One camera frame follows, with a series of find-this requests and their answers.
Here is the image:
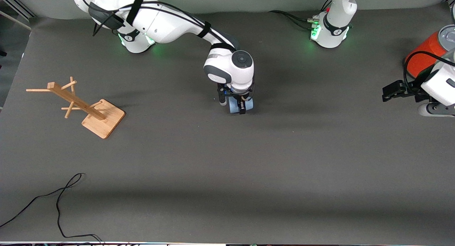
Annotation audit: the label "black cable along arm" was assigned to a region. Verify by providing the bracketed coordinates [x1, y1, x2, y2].
[403, 51, 455, 94]
[76, 0, 237, 52]

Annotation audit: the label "orange can with silver lid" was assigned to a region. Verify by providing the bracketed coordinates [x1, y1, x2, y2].
[405, 25, 455, 79]

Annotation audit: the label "wooden mug tree stand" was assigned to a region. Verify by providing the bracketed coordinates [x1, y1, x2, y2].
[26, 76, 126, 139]

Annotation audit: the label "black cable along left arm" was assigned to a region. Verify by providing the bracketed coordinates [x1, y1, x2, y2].
[403, 51, 455, 94]

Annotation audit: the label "light blue plastic cup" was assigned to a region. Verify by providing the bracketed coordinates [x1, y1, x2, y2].
[229, 96, 254, 114]

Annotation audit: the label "aluminium frame profile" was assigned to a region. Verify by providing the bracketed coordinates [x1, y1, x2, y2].
[0, 0, 36, 30]

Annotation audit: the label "black left arm base cables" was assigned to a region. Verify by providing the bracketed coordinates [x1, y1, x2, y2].
[268, 0, 333, 30]

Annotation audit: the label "thin black loose cable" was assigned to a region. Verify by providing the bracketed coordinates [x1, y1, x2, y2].
[0, 173, 104, 244]

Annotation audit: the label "black cable along right arm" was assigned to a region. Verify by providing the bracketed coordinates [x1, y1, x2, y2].
[76, 0, 237, 52]

